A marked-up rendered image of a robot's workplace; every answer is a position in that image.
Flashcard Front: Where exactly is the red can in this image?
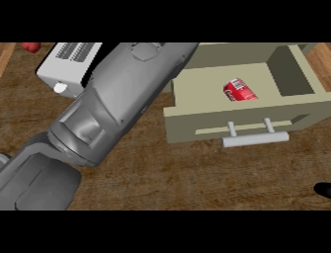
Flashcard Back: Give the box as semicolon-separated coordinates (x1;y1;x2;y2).
223;77;259;103

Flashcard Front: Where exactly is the beige open drawer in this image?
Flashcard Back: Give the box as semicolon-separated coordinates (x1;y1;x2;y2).
163;42;331;144

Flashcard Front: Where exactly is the white appliance with vents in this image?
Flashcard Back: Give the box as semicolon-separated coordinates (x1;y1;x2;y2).
36;42;104;99

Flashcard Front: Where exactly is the small red object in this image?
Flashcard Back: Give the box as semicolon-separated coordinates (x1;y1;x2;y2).
21;42;44;54

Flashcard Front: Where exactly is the grey drawer handle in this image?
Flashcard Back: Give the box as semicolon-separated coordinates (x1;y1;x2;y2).
221;118;291;148

